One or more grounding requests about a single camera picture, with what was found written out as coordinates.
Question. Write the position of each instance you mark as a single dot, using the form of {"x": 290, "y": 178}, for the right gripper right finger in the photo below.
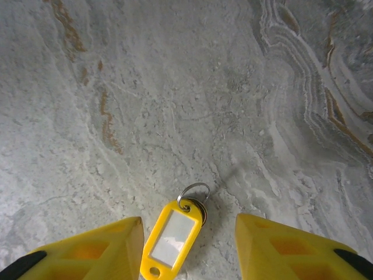
{"x": 291, "y": 253}

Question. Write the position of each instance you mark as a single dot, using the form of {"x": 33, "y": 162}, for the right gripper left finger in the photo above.
{"x": 87, "y": 256}

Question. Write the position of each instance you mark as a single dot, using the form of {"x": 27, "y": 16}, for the yellow key tag with rings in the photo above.
{"x": 172, "y": 239}

